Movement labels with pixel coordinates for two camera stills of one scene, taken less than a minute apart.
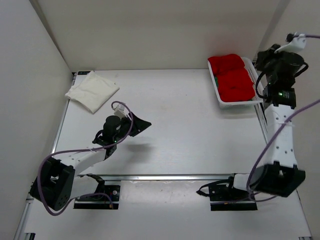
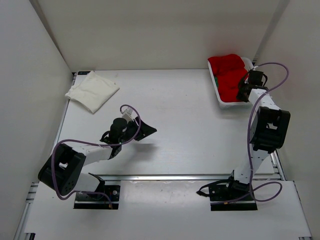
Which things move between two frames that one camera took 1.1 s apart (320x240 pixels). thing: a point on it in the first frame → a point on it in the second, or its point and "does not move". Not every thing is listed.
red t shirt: (234, 84) does not move
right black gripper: (268, 55) → (239, 97)
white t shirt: (92, 91) does not move
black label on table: (83, 72) does not move
